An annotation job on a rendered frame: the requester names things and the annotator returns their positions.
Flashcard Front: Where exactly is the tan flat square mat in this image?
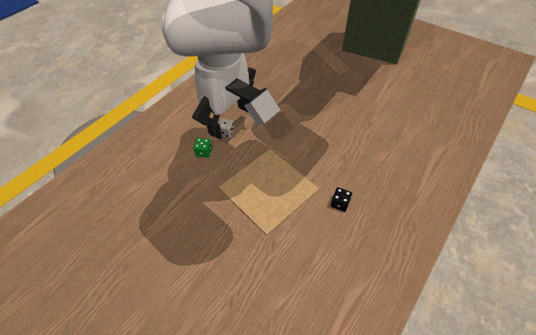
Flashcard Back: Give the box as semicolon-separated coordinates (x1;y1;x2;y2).
218;149;319;235

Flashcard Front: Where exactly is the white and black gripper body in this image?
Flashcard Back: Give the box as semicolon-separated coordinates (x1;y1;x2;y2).
195;53;250;115

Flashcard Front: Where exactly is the green die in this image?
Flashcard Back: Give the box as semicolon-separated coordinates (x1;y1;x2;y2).
193;138;212;157

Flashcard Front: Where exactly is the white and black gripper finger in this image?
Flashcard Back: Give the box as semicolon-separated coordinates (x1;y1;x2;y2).
237;67;256;113
192;96;222;139

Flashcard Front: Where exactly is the black die with white pips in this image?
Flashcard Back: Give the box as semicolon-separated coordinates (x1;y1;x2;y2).
330;187;352;212

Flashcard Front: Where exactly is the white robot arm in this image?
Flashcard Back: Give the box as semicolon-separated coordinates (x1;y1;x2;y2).
162;0;280;126

